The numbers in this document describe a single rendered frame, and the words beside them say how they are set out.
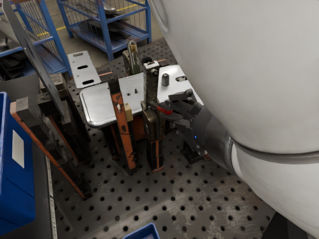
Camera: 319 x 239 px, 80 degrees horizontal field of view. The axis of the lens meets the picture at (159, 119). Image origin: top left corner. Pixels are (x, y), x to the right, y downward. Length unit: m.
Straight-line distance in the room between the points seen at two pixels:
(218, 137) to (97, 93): 0.60
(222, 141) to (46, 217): 0.41
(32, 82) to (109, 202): 0.55
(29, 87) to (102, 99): 0.27
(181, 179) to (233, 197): 0.22
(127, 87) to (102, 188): 0.43
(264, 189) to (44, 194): 0.47
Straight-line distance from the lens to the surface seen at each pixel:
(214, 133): 0.24
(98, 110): 0.70
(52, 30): 2.43
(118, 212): 0.82
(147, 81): 0.51
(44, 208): 0.53
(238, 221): 0.85
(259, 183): 0.18
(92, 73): 0.88
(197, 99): 0.32
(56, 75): 0.81
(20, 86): 0.88
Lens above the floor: 1.47
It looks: 48 degrees down
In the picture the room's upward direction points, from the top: straight up
